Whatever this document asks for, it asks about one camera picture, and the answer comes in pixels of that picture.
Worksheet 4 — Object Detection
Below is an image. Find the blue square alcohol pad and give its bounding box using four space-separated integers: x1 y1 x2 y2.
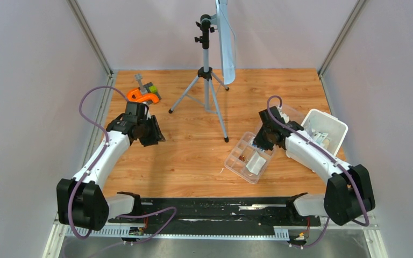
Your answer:
250 140 264 151

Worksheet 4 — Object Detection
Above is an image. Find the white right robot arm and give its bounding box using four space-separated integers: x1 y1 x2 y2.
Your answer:
253 106 375 226

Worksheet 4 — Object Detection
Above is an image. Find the clear compartment tray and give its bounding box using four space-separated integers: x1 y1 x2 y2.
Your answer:
224 132 276 184

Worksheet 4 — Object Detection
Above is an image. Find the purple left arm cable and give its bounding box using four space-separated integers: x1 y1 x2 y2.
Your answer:
58 85 177 258

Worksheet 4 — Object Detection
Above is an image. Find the clear plastic lid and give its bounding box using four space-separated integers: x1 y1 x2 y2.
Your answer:
253 102 305 134

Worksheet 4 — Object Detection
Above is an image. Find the long white teal packet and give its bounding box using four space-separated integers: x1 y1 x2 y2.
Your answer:
311 131 329 145

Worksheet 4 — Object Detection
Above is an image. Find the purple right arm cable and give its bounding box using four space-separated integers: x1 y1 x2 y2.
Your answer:
266 95 371 249

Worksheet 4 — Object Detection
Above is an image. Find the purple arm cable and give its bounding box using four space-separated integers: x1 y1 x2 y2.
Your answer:
58 85 177 258
266 95 371 249

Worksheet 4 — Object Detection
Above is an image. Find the grey tripod stand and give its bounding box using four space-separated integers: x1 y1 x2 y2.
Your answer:
168 14 229 142

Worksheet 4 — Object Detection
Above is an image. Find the white tablet panel on tripod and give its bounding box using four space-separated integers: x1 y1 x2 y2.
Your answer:
216 0 236 85

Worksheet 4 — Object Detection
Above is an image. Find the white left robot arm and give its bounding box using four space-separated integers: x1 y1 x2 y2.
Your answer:
56 102 165 231

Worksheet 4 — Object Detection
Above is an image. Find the orange grey toy fixture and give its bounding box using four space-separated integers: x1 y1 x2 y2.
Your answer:
126 74 162 105

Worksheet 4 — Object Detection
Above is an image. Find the white gauze pad packet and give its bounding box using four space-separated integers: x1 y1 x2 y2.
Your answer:
246 153 267 176

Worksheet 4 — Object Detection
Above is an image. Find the white plastic box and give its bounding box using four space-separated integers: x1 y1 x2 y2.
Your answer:
301 109 348 156

